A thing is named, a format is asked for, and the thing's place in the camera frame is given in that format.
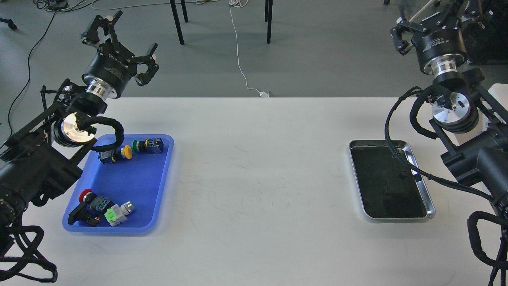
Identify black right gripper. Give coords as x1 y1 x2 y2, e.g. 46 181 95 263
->
390 0 495 75

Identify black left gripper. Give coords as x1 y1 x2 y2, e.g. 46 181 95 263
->
81 11 160 99

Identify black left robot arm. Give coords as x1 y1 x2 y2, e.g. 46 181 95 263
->
0 11 162 283

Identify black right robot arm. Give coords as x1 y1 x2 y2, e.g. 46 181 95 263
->
384 0 508 286

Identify blue plastic tray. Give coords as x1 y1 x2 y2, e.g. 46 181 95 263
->
62 134 174 235

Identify red emergency stop button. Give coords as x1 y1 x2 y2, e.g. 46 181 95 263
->
78 188 113 214

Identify black chair legs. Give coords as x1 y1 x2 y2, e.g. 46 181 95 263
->
169 0 273 45

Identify metal tray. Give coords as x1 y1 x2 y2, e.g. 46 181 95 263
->
349 140 436 222

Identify black floor cable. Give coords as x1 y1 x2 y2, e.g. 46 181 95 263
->
0 0 98 135

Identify green push button switch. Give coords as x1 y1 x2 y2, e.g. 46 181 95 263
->
131 138 164 154

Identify yellow push button switch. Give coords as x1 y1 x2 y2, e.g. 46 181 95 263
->
98 145 133 164

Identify white cable on floor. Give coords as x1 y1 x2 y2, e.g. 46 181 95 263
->
229 0 269 98

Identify white green selector switch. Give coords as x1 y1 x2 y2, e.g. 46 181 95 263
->
104 201 136 227

